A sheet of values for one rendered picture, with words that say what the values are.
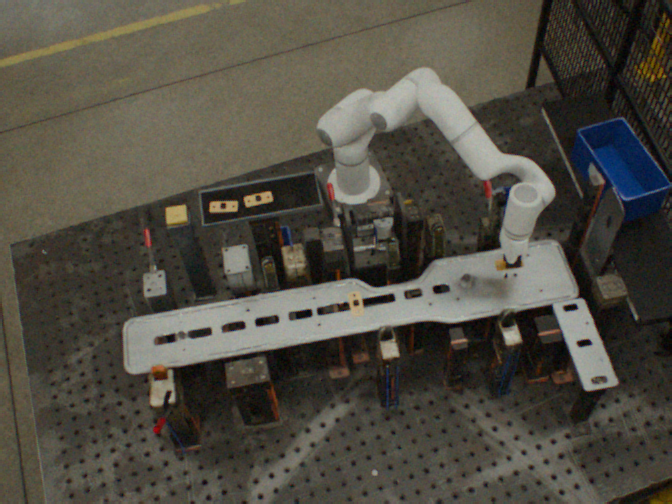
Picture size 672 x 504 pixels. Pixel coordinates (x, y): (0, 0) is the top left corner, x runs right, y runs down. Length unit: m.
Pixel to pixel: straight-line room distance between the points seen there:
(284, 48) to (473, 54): 1.06
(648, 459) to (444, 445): 0.62
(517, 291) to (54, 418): 1.53
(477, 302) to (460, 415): 0.39
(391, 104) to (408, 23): 2.57
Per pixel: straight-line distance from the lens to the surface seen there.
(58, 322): 2.94
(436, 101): 2.12
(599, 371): 2.38
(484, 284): 2.46
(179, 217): 2.46
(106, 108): 4.56
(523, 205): 2.13
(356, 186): 2.83
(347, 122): 2.50
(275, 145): 4.15
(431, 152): 3.15
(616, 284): 2.47
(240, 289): 2.46
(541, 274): 2.51
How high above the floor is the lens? 3.08
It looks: 57 degrees down
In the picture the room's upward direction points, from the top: 6 degrees counter-clockwise
